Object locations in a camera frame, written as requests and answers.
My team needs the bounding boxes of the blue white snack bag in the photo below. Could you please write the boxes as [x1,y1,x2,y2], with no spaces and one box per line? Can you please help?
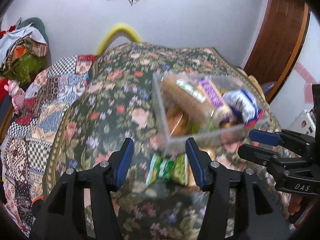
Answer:
[222,89,265,127]

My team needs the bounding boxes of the purple biscuit pack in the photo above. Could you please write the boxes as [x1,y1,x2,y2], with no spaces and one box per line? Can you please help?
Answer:
[196,78,236,128]

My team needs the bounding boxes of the green pea snack bag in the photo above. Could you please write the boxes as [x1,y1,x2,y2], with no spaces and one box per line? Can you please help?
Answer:
[145,154,188,186]

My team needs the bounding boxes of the orange snack pack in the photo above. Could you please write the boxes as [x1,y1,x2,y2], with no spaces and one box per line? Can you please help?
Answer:
[166,105,189,137]

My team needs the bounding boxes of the long brown bread pack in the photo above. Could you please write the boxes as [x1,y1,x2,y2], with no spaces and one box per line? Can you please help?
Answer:
[161,75,210,125]

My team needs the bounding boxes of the operator right hand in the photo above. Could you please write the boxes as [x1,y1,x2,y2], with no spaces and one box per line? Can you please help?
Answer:
[288,194,303,216]

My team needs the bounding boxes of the beige fleece blanket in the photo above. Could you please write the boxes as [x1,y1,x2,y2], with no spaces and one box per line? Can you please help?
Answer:
[248,75,265,99]

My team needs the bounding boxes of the clear plastic storage bin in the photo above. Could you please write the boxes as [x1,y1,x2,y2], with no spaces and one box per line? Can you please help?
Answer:
[152,73,270,155]

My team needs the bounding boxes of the golden cracker pack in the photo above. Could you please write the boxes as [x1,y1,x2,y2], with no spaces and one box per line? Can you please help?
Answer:
[188,147,215,189]

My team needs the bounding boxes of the patchwork quilt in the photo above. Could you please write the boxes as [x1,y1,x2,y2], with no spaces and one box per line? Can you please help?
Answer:
[1,55,95,236]

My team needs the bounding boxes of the brown wooden door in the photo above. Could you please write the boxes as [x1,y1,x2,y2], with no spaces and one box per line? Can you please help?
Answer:
[244,0,310,103]

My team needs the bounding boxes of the floral green bedspread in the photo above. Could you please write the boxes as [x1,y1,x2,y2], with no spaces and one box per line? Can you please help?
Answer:
[43,43,271,239]

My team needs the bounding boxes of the pink plush toy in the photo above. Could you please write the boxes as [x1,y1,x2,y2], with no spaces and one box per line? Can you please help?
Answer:
[4,80,25,113]

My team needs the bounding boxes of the pile of clothes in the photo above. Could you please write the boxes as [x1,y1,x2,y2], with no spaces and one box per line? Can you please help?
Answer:
[1,17,49,86]

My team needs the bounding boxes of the yellow foam bed rail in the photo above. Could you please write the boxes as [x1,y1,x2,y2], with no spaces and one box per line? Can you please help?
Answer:
[95,23,143,55]

